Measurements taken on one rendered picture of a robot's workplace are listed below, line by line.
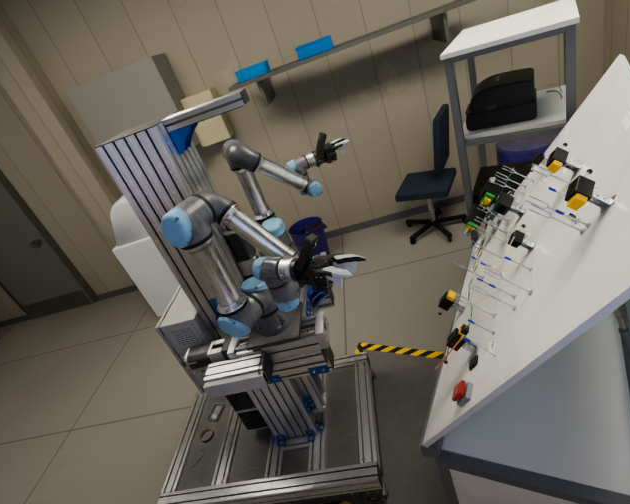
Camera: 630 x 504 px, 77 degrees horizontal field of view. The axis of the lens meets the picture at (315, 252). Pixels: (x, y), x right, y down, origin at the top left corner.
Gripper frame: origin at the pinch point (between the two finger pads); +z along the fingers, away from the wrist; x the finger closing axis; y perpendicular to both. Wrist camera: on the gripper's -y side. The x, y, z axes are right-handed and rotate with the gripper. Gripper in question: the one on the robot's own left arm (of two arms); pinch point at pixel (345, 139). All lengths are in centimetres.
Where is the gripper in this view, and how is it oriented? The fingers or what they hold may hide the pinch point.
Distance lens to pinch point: 218.1
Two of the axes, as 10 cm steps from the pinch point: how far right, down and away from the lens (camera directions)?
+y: 2.6, 7.6, 5.9
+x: 4.1, 4.7, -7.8
